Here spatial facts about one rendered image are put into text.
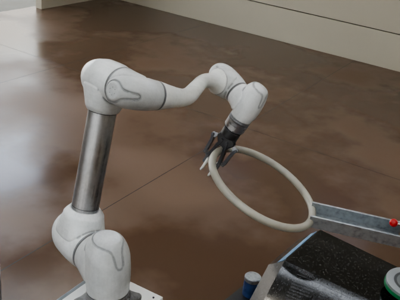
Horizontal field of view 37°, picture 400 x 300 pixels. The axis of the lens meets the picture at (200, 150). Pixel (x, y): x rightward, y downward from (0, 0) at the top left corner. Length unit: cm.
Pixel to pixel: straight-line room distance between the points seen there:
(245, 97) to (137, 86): 54
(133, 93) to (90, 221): 53
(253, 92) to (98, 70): 61
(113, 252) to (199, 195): 262
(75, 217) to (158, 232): 201
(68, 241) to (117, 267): 24
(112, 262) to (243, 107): 76
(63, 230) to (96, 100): 50
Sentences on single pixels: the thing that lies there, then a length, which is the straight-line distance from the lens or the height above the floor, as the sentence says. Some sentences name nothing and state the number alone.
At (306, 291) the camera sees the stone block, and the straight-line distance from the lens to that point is 257.
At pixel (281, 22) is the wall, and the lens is 921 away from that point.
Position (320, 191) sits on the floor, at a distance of 499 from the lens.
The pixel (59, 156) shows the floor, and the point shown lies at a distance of 510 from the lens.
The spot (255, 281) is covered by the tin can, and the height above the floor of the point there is 15.
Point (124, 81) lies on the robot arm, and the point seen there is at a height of 167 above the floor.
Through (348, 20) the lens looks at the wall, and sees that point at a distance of 882.
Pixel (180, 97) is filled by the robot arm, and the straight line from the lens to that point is 205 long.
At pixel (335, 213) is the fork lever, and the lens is 249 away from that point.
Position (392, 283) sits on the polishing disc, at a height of 88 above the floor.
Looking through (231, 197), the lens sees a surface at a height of 123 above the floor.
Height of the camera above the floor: 232
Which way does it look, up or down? 26 degrees down
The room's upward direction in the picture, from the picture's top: 7 degrees clockwise
